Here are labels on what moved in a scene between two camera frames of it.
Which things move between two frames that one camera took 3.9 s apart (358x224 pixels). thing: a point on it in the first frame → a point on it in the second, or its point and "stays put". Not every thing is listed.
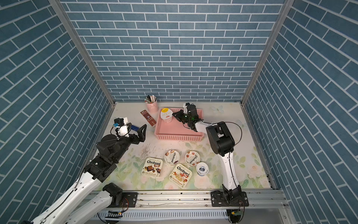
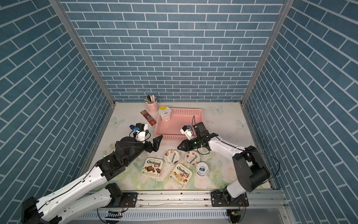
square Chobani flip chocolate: [152, 166] stays put
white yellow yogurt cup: [166, 115] stays put
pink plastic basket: [175, 130] stays put
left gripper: [141, 137] → [150, 149]
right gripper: [180, 115] → [187, 146]
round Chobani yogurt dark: [172, 157] stays put
